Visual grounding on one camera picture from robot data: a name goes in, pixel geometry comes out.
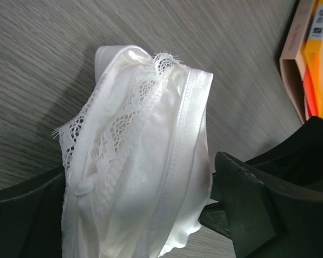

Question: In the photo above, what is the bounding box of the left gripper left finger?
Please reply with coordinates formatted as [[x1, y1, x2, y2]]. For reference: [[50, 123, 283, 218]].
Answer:
[[0, 167, 65, 258]]

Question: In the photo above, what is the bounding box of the orange folder stack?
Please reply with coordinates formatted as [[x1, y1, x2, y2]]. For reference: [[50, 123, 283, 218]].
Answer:
[[279, 1, 323, 123]]

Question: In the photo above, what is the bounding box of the white bra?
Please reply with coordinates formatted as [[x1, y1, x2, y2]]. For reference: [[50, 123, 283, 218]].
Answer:
[[56, 45, 213, 257]]

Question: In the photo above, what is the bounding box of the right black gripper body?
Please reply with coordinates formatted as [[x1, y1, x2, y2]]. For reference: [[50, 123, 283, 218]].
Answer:
[[198, 115, 323, 240]]

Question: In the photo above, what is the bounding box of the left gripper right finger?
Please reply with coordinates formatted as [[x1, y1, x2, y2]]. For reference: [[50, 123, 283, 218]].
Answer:
[[215, 152, 323, 257]]

